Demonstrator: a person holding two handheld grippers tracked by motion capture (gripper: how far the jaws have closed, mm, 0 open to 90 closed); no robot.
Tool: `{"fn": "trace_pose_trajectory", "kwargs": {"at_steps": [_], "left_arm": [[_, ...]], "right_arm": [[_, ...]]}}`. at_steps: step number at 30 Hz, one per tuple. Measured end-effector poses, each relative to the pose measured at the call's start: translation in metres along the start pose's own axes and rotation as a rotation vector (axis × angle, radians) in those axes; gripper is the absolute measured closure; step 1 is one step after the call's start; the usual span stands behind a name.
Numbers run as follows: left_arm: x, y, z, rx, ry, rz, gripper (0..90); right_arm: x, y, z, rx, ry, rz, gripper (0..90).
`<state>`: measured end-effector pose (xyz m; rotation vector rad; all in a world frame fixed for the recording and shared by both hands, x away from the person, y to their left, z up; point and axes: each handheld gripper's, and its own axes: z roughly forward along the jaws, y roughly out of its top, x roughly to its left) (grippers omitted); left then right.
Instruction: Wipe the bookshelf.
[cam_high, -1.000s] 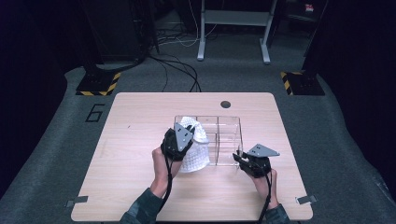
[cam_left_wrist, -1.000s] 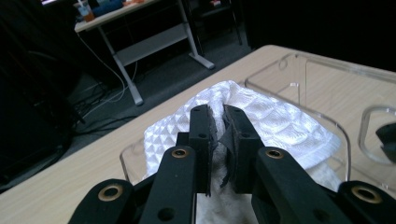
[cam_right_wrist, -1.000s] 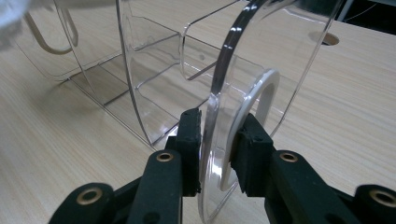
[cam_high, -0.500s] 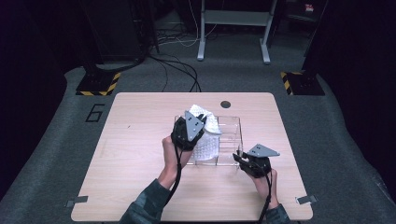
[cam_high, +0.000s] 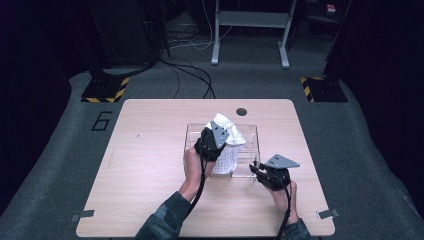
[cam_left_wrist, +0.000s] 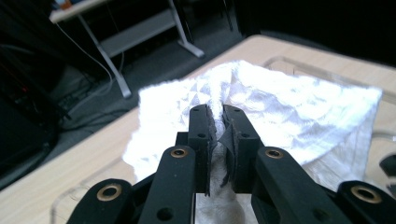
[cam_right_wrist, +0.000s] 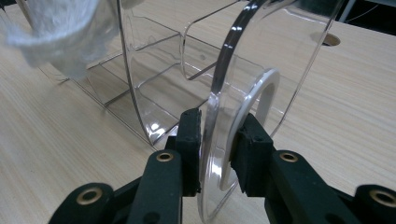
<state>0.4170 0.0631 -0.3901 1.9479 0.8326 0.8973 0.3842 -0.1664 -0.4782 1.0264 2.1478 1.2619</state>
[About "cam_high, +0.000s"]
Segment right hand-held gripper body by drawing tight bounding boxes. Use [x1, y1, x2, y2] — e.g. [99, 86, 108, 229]
[263, 153, 300, 192]

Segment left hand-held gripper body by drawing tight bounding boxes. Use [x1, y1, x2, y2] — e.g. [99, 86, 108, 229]
[194, 120, 231, 162]

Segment clear acrylic organizer box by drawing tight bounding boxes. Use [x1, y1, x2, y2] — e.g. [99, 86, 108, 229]
[183, 123, 261, 179]

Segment white waffle towel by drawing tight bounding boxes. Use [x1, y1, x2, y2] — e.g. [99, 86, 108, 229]
[206, 113, 247, 176]

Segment person's right hand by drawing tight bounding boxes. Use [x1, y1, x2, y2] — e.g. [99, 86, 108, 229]
[268, 181, 300, 225]

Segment person's left hand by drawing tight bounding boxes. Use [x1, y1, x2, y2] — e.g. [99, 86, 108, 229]
[178, 147, 216, 203]

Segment grey tape piece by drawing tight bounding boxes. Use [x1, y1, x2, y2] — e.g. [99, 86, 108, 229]
[316, 208, 340, 220]
[69, 209, 95, 223]

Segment black striped stand base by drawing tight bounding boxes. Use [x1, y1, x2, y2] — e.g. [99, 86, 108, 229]
[80, 77, 130, 104]
[299, 75, 349, 103]

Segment black cabinet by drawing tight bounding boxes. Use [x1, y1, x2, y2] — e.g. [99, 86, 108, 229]
[84, 0, 168, 68]

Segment dark box with red label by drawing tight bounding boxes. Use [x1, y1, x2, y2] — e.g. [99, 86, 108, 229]
[299, 0, 352, 25]

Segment left hand-held gripper black cable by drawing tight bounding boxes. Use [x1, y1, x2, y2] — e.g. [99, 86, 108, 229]
[186, 133, 207, 218]

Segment hand-held gripper black cable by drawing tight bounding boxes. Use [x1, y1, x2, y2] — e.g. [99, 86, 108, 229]
[186, 133, 207, 218]
[275, 179, 294, 240]

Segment right hand-held gripper black cable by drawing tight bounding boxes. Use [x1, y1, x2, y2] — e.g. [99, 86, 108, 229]
[275, 179, 294, 240]

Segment black floor cables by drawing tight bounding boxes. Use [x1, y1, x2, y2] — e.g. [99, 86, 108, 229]
[159, 58, 217, 100]

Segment white cable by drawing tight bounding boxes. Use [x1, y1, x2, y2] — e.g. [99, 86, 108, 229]
[166, 0, 234, 52]

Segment white metal desk frame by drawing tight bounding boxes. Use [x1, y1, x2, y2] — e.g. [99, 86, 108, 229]
[210, 0, 298, 69]

